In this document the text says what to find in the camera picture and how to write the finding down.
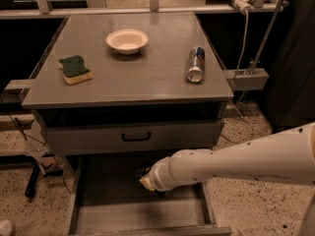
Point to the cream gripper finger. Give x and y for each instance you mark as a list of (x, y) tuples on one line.
[(145, 181)]

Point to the dark rxbar chocolate bar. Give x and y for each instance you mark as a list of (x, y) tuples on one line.
[(141, 172)]

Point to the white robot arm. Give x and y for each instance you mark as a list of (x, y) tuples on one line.
[(285, 157)]

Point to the open grey middle drawer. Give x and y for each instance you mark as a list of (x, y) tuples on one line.
[(108, 200)]

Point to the closed grey top drawer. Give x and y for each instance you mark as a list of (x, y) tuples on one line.
[(107, 138)]

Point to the grey drawer cabinet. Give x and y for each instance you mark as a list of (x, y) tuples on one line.
[(147, 87)]

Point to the green and yellow sponge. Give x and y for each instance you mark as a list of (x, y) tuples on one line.
[(74, 70)]

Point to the silver blue drink can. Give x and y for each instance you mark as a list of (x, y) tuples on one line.
[(196, 65)]

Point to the white paper bowl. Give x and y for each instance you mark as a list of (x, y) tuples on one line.
[(127, 41)]

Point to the white object at floor corner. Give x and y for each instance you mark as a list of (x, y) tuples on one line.
[(6, 227)]

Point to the metal diagonal rod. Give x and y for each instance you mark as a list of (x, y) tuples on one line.
[(253, 63)]

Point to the black drawer handle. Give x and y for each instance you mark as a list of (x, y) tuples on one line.
[(130, 138)]

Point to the grey side bracket block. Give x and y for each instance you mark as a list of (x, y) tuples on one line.
[(243, 81)]

